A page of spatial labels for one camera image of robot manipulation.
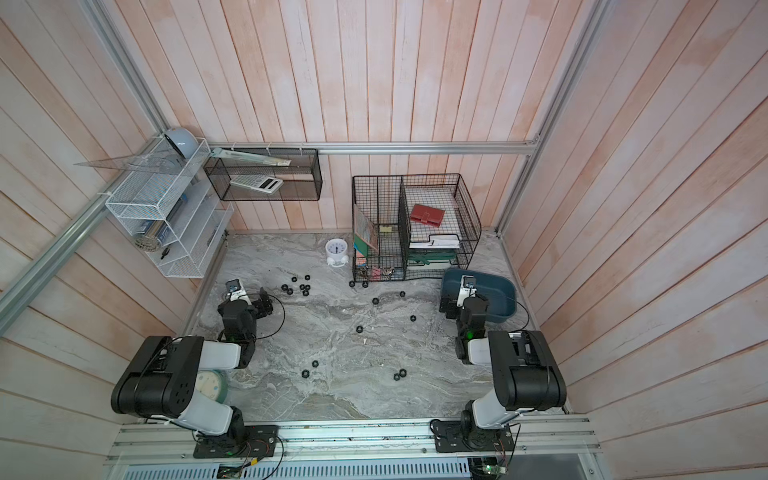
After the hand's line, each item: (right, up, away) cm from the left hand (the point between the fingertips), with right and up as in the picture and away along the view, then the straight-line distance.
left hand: (250, 294), depth 93 cm
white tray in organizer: (+60, +17, 0) cm, 63 cm away
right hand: (+68, +2, +1) cm, 68 cm away
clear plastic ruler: (0, +44, -1) cm, 44 cm away
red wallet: (+57, +26, +2) cm, 62 cm away
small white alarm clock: (+25, +15, +17) cm, 34 cm away
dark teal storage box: (+83, -1, +8) cm, 84 cm away
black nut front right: (+46, -23, -10) cm, 52 cm away
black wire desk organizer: (+51, +23, +9) cm, 57 cm away
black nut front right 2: (+48, -21, -10) cm, 53 cm away
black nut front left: (+20, -22, -9) cm, 31 cm away
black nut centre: (+35, -11, 0) cm, 37 cm away
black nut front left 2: (+22, -19, -7) cm, 31 cm away
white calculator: (+2, +37, +5) cm, 37 cm away
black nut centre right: (+52, -8, +2) cm, 53 cm away
